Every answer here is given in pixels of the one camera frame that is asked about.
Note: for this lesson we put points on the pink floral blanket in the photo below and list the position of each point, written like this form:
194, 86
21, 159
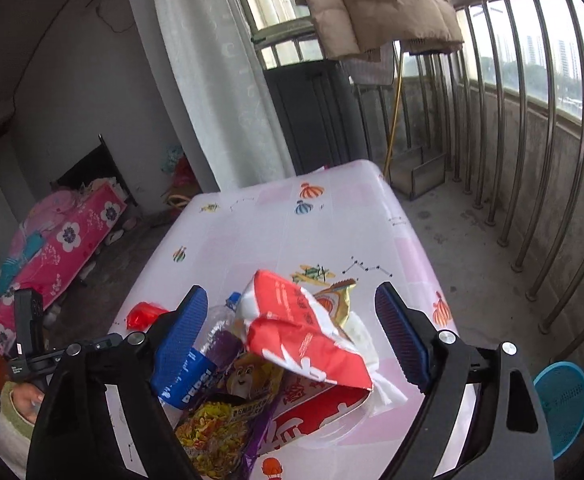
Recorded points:
67, 245

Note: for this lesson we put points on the red plastic scrap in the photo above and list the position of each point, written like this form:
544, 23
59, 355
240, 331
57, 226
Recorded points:
144, 316

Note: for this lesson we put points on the blue plastic basket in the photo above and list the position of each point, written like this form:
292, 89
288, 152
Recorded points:
562, 400

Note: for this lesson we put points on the metal dustpan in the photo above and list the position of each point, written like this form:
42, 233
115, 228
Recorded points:
417, 180

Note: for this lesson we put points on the grey hanging cloth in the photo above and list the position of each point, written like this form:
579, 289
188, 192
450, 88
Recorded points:
372, 65

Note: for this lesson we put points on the colourful cloth bundle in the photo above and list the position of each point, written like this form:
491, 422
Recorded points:
179, 175

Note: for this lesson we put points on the white curtain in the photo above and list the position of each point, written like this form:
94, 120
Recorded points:
207, 85

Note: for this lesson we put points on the red and white plastic bag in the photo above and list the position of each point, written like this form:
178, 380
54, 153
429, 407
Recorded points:
292, 325

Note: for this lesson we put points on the black bed headboard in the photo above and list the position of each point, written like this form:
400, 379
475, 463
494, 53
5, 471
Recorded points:
97, 160

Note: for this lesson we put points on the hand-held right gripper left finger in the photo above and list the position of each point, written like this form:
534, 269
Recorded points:
188, 327

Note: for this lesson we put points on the clear bottle with blue label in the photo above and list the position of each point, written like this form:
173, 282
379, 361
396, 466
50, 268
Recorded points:
212, 325

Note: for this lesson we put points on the beige down jacket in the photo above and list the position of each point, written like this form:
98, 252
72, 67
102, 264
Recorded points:
372, 5

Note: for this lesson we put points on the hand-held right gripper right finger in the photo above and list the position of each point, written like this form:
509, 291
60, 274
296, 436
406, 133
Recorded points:
403, 340

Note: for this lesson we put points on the pink printed tablecloth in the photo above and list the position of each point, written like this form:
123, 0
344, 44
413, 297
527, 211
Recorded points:
297, 240

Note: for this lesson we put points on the person's left hand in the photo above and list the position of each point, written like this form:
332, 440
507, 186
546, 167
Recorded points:
26, 402

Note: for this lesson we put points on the person's left forearm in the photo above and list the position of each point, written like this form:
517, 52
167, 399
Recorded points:
9, 435

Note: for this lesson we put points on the white paper towel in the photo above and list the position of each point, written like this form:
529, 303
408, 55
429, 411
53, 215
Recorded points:
372, 345

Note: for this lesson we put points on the yellow pole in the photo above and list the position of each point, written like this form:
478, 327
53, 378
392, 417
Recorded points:
394, 110

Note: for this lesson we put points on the purple snack packet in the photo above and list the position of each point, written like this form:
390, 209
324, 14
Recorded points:
252, 375

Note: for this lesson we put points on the gold snack wrapper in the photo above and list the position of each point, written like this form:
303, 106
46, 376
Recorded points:
339, 305

